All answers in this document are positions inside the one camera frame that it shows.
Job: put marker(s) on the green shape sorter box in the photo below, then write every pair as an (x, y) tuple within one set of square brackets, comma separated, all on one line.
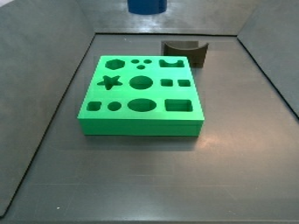
[(142, 96)]

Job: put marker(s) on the dark grey arch block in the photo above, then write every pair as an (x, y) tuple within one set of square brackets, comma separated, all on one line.
[(191, 49)]

